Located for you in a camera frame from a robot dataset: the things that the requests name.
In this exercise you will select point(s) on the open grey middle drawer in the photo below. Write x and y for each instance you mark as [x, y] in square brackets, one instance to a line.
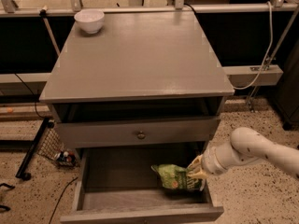
[117, 186]

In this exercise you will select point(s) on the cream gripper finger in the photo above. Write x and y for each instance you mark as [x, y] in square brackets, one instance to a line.
[195, 163]
[197, 175]

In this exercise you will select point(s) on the white ceramic bowl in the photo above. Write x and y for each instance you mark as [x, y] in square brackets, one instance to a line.
[90, 20]

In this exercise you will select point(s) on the wire mesh basket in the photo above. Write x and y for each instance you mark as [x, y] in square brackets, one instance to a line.
[49, 145]

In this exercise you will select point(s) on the green jalapeno chip bag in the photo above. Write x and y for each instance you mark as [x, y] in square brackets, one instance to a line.
[175, 177]

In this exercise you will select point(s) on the aluminium frame rail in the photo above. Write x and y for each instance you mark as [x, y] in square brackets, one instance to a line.
[23, 7]

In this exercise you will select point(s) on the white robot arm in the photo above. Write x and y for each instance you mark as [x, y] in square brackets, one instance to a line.
[245, 146]

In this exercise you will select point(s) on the grey wooden drawer cabinet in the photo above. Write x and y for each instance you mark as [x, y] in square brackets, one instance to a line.
[139, 66]

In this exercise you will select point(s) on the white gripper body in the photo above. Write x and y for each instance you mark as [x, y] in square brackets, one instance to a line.
[209, 163]

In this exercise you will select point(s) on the closed grey top drawer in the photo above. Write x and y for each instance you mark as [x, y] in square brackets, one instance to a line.
[124, 133]

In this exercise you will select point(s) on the round brass drawer knob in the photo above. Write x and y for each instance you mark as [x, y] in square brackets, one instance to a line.
[141, 135]

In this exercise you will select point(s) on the wooden stick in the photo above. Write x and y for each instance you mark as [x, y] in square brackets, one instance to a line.
[43, 14]

